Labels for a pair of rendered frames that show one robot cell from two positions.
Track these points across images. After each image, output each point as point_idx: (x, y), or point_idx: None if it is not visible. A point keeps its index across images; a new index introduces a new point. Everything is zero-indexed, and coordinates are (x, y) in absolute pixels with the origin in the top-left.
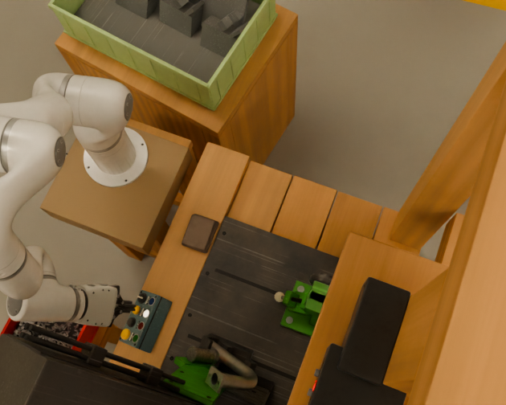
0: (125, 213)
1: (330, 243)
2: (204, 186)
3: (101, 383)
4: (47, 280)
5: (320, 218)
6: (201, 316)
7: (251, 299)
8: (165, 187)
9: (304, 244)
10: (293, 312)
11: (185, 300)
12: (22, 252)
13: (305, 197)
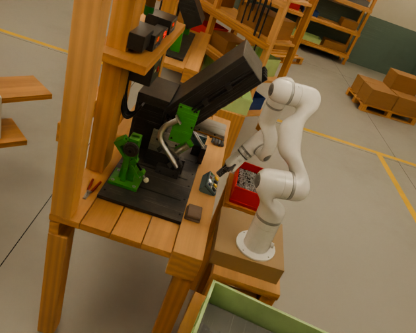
0: (237, 220)
1: (115, 209)
2: (197, 236)
3: (224, 67)
4: (257, 145)
5: (121, 220)
6: (182, 185)
7: (158, 188)
8: (220, 230)
9: (131, 209)
10: (137, 178)
11: (192, 191)
12: (268, 100)
13: (132, 231)
